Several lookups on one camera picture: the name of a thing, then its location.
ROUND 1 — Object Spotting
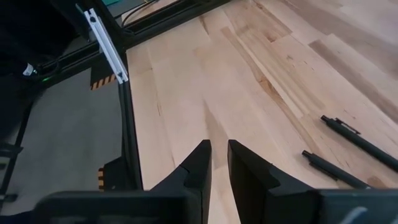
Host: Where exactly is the black pen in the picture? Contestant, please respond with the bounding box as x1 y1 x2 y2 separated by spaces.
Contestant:
320 114 398 172
302 150 373 190

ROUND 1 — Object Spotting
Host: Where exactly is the black aluminium table frame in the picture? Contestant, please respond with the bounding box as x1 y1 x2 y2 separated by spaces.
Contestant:
34 0 233 191

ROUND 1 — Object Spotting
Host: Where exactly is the silver frame bracket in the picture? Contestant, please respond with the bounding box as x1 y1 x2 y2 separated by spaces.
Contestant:
83 8 129 84

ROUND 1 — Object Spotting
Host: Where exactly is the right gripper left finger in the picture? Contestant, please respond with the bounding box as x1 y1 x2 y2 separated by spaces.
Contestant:
150 139 213 224

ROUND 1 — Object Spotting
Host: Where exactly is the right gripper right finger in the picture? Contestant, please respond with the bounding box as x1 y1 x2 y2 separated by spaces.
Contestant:
228 139 318 224

